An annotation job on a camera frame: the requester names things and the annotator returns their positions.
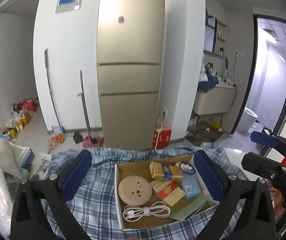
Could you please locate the grey mop handle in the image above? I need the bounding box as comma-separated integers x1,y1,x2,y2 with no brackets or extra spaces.
43,48,65,133

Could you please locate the blue plaid cloth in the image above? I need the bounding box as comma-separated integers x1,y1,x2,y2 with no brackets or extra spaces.
67,142,247,239

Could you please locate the white toilet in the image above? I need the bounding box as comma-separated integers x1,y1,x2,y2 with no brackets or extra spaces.
236,107,258,133

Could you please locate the person's hand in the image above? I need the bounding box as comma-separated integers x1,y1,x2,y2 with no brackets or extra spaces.
274,190,284,210

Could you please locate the gold three-door refrigerator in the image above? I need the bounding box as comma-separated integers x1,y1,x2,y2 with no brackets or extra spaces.
96,0,165,150

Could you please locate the pink-handled broom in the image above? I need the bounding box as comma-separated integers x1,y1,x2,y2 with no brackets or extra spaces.
77,70,104,148

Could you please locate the red and gold cigarette pack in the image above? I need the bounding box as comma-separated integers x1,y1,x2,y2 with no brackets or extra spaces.
150,180,186,207

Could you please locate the beige bathroom vanity cabinet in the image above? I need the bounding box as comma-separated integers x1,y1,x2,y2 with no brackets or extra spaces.
192,84,236,116

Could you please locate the brown bathroom mat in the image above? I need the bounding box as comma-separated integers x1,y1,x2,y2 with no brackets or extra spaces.
185,121,224,146

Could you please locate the light blue tissue pack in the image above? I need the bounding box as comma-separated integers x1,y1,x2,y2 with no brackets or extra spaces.
180,173,202,199

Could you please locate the cardboard tray box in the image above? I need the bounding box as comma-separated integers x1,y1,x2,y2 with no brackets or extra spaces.
114,155,218,231

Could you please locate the green leather pouch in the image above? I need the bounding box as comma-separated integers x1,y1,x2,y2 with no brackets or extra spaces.
169,195,211,221

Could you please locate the red floor clutter pile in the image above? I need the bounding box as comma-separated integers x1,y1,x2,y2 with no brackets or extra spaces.
0,98,39,142

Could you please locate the white usb cable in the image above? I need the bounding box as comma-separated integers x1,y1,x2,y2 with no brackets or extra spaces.
122,200,171,222

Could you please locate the dark blue clothes pile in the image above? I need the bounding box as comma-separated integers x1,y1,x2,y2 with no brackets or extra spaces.
198,72,219,93

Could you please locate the wall mirror cabinet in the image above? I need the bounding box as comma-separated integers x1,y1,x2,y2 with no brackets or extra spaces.
204,16,217,53

